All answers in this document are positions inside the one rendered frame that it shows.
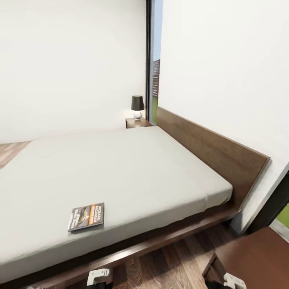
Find hardback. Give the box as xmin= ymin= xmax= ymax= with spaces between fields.
xmin=67 ymin=203 xmax=104 ymax=232

